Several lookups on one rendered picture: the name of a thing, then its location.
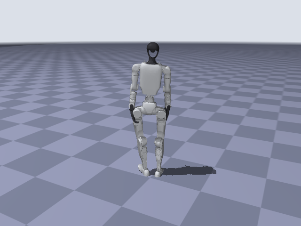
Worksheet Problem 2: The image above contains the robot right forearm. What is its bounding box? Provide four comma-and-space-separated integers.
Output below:
164, 87, 171, 108

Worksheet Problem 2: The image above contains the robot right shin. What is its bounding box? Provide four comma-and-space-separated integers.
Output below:
155, 139, 164, 171

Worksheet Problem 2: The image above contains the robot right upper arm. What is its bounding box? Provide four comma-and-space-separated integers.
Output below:
162, 65, 171, 93

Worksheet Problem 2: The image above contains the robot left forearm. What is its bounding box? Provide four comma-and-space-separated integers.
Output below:
129, 84, 137, 108

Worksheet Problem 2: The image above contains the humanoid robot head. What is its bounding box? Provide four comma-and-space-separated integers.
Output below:
146, 42, 159, 65

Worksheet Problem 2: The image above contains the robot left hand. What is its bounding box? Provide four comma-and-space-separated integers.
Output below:
129, 104, 139, 123

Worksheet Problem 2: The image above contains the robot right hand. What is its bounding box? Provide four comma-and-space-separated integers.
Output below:
165, 105, 170, 120

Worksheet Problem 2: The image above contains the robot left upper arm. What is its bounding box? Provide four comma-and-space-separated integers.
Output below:
131, 64, 141, 90

